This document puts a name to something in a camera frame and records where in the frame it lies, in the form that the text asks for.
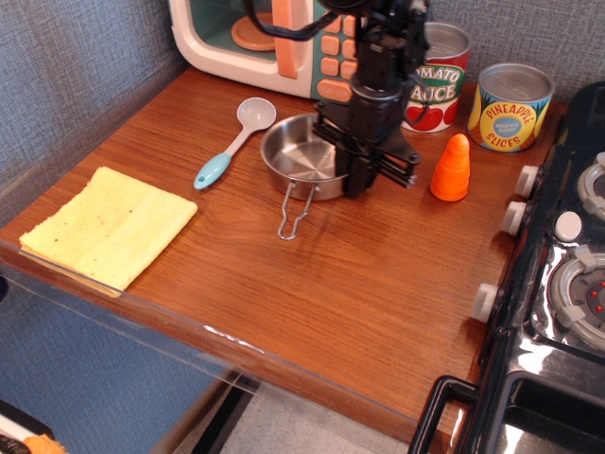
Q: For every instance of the small steel pot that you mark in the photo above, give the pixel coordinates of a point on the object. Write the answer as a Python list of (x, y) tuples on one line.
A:
[(302, 166)]

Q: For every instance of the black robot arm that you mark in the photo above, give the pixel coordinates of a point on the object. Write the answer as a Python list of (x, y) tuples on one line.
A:
[(390, 45)]

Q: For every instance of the orange object at corner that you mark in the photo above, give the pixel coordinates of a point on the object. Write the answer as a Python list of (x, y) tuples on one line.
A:
[(43, 444)]

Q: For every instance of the orange toy carrot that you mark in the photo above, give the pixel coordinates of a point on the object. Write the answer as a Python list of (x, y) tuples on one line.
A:
[(451, 177)]

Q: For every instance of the black toy stove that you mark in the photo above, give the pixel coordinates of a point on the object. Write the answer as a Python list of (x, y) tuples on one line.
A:
[(541, 386)]

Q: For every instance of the pineapple slices can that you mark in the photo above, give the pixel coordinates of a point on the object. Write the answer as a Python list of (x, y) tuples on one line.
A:
[(510, 104)]

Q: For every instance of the yellow cloth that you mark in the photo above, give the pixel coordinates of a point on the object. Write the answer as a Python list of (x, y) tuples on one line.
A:
[(110, 232)]

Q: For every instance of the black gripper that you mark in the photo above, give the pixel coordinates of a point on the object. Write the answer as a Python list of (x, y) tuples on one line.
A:
[(368, 139)]

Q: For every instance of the teal handled grey spoon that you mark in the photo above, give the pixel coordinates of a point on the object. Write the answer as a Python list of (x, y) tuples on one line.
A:
[(253, 114)]

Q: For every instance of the toy microwave teal and pink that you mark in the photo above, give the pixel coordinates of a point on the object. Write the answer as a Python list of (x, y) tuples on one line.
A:
[(218, 38)]

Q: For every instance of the tomato sauce can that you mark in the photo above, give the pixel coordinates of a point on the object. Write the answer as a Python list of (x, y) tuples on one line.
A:
[(433, 104)]

